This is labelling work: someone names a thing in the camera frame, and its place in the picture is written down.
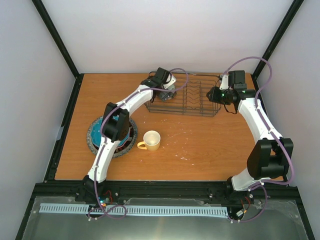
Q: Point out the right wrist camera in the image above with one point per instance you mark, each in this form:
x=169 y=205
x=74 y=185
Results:
x=224 y=82

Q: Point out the yellow mug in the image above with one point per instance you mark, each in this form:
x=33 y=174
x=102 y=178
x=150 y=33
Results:
x=151 y=141

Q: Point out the grey speckled large plate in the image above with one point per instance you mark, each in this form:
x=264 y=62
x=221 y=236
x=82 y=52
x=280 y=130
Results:
x=128 y=146

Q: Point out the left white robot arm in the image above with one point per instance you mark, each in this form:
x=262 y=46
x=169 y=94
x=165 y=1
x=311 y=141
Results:
x=115 y=126

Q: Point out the right black frame post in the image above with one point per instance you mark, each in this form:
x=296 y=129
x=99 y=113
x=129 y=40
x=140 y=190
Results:
x=282 y=28

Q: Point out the blue dotted plate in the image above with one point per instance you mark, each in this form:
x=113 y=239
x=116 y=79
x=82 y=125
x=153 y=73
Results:
x=93 y=137

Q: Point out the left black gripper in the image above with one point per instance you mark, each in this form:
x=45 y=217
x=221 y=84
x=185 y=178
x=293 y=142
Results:
x=165 y=95

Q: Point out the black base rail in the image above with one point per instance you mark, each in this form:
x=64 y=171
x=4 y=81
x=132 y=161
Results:
x=208 y=192

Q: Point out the black frame post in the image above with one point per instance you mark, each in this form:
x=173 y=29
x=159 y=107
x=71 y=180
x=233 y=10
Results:
x=47 y=20
x=282 y=28

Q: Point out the black wire dish rack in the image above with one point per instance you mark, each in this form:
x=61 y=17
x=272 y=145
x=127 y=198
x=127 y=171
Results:
x=191 y=100

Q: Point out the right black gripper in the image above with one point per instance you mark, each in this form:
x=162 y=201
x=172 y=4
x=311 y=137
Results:
x=213 y=96

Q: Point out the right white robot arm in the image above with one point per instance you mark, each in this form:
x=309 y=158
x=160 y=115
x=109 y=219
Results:
x=270 y=159

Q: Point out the left black frame post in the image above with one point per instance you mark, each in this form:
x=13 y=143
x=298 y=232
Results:
x=47 y=20

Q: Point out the light blue cable duct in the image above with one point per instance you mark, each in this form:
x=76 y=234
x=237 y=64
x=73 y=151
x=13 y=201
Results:
x=138 y=210

